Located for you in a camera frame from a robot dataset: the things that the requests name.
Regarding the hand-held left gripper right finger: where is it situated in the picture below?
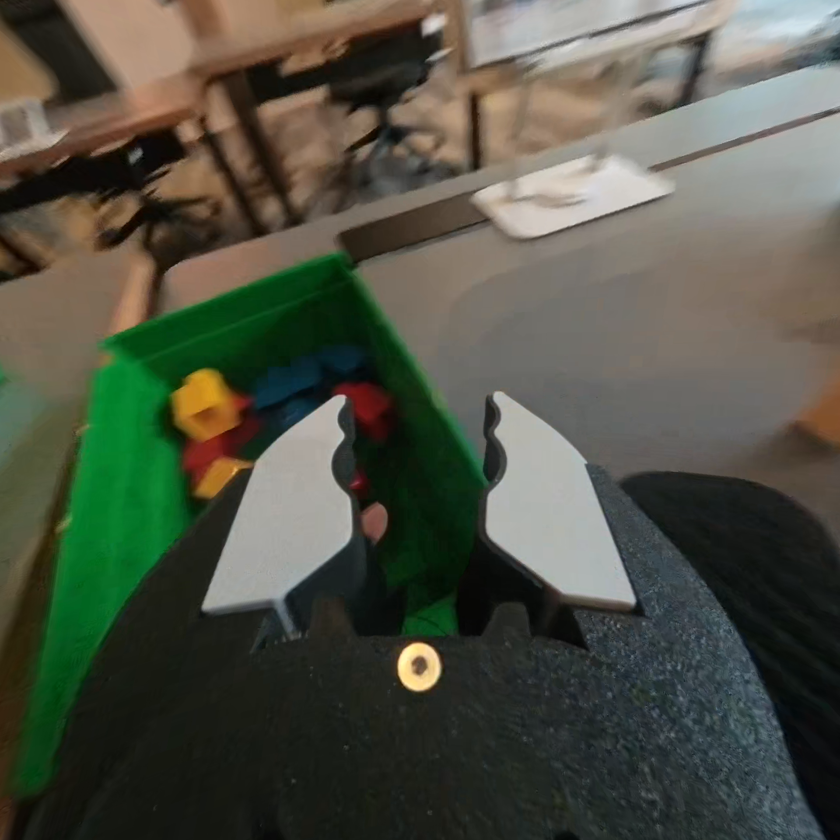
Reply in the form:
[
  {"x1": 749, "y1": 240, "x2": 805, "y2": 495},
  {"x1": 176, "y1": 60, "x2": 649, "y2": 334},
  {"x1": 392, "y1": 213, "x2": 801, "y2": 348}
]
[{"x1": 478, "y1": 391, "x2": 637, "y2": 613}]

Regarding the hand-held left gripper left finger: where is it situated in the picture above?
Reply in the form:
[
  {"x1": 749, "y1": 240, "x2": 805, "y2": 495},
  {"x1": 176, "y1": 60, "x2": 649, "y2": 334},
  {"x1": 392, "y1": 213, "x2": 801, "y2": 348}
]
[{"x1": 200, "y1": 394, "x2": 362, "y2": 637}]

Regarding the pile of colourful mega blocks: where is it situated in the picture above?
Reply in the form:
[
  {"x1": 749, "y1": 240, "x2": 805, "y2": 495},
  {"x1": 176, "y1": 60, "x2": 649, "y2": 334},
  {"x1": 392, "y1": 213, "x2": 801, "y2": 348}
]
[{"x1": 169, "y1": 344, "x2": 396, "y2": 503}]

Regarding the green plastic bin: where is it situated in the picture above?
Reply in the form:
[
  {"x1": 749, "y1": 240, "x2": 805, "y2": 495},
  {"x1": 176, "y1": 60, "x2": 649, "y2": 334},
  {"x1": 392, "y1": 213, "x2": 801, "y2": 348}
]
[{"x1": 13, "y1": 252, "x2": 488, "y2": 798}]

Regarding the black quilted wrist rest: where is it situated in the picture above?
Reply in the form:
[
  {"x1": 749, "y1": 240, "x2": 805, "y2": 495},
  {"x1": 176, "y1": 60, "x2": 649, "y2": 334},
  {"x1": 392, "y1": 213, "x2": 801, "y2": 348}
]
[{"x1": 620, "y1": 471, "x2": 840, "y2": 821}]

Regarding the white document stand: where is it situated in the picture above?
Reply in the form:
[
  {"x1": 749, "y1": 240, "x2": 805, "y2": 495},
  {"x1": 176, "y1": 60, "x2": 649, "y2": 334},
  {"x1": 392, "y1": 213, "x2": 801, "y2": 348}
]
[{"x1": 470, "y1": 152, "x2": 677, "y2": 241}]

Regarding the black office chair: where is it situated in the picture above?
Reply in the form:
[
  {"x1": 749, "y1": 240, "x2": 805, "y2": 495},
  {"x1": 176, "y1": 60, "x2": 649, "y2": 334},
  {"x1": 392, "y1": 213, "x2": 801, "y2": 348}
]
[{"x1": 0, "y1": 134, "x2": 222, "y2": 265}]

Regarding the brown-top desk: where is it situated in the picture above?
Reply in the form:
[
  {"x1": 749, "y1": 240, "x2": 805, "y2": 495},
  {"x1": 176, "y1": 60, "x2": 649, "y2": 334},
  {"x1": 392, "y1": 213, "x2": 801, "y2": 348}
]
[{"x1": 0, "y1": 7, "x2": 475, "y2": 238}]

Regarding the pale-top desk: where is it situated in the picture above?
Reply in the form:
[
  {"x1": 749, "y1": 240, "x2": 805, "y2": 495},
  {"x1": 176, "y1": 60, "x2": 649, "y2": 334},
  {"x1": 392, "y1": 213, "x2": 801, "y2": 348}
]
[{"x1": 459, "y1": 0, "x2": 726, "y2": 173}]

